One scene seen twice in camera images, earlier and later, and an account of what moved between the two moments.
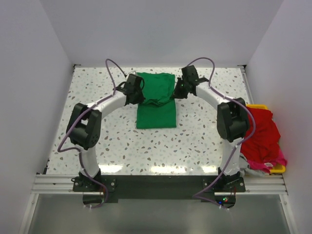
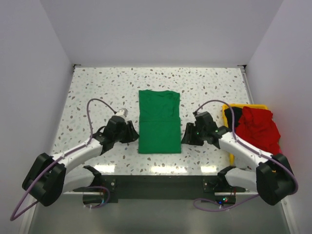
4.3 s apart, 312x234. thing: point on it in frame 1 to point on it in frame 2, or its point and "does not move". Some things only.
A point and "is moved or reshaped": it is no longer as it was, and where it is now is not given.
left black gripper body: (139, 97) to (126, 134)
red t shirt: (264, 144) does not move
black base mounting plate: (206, 188) does not move
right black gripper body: (181, 91) to (194, 135)
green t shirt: (158, 110) is moved or reshaped
